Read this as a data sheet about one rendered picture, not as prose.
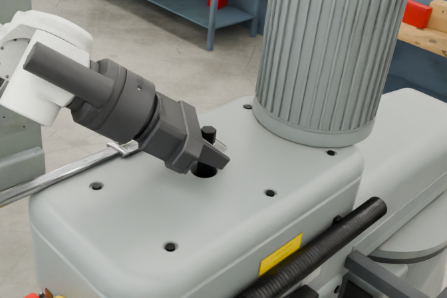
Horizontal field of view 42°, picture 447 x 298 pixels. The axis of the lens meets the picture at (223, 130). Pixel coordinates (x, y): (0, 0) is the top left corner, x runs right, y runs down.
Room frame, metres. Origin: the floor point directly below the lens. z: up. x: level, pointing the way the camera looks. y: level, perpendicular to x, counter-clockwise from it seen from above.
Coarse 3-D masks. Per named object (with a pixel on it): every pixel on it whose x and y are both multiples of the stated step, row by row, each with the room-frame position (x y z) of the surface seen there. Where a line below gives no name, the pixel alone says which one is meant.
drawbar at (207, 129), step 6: (204, 126) 0.66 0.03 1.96; (210, 126) 0.66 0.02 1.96; (204, 132) 0.65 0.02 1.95; (210, 132) 0.65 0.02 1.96; (204, 138) 0.65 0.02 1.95; (210, 138) 0.65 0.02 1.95; (198, 162) 0.65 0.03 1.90; (198, 168) 0.65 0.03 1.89; (204, 168) 0.65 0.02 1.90; (210, 168) 0.65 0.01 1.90; (198, 174) 0.65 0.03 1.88; (204, 174) 0.65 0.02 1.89; (210, 174) 0.65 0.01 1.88
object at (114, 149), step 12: (108, 144) 0.68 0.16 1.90; (120, 144) 0.69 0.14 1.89; (96, 156) 0.65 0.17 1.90; (108, 156) 0.65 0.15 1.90; (60, 168) 0.61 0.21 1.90; (72, 168) 0.61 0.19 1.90; (84, 168) 0.62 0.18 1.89; (36, 180) 0.58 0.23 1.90; (48, 180) 0.58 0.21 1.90; (60, 180) 0.59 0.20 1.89; (12, 192) 0.55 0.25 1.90; (24, 192) 0.55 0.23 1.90; (0, 204) 0.53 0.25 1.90
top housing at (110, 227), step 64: (256, 128) 0.78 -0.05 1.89; (64, 192) 0.57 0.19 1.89; (128, 192) 0.59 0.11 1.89; (192, 192) 0.60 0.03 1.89; (256, 192) 0.62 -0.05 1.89; (320, 192) 0.65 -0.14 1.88; (64, 256) 0.50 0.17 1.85; (128, 256) 0.47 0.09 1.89; (192, 256) 0.49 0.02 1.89; (256, 256) 0.55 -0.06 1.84
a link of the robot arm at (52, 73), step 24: (48, 48) 0.57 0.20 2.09; (72, 48) 0.60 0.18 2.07; (24, 72) 0.58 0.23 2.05; (48, 72) 0.55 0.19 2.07; (72, 72) 0.56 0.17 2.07; (96, 72) 0.61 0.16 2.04; (120, 72) 0.62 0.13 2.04; (24, 96) 0.56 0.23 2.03; (48, 96) 0.57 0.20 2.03; (72, 96) 0.58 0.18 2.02; (96, 96) 0.56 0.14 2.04; (48, 120) 0.56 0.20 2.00; (96, 120) 0.58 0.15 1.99
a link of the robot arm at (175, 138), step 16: (128, 80) 0.62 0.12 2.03; (144, 80) 0.64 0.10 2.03; (128, 96) 0.60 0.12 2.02; (144, 96) 0.61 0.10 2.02; (160, 96) 0.66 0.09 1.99; (112, 112) 0.58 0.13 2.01; (128, 112) 0.59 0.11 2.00; (144, 112) 0.60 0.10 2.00; (160, 112) 0.62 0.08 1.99; (176, 112) 0.65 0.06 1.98; (192, 112) 0.67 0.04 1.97; (112, 128) 0.59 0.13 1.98; (128, 128) 0.59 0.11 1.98; (144, 128) 0.61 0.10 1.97; (160, 128) 0.60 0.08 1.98; (176, 128) 0.61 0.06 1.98; (192, 128) 0.63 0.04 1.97; (144, 144) 0.59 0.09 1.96; (160, 144) 0.60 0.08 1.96; (176, 144) 0.60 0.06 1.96; (192, 144) 0.60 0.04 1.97; (176, 160) 0.59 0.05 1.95; (192, 160) 0.59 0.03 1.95
